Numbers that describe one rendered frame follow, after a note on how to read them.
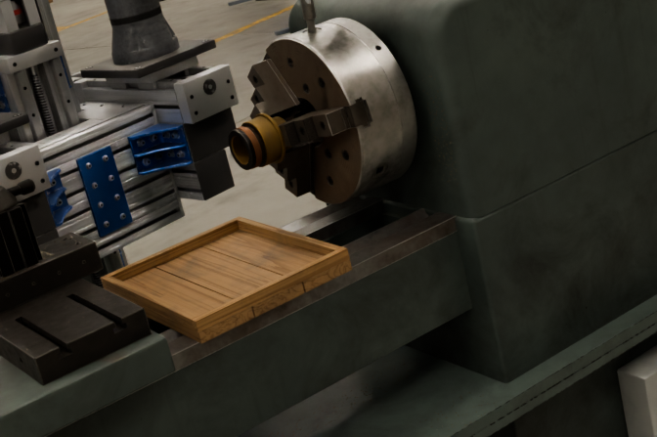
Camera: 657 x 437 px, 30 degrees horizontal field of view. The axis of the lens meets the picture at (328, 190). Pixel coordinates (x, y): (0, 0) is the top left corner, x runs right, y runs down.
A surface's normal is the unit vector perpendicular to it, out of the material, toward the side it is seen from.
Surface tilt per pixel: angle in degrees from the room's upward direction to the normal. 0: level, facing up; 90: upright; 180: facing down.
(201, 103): 90
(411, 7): 42
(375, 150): 108
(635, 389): 90
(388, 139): 103
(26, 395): 0
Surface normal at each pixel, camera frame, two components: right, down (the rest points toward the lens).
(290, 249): -0.22, -0.93
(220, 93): 0.69, 0.07
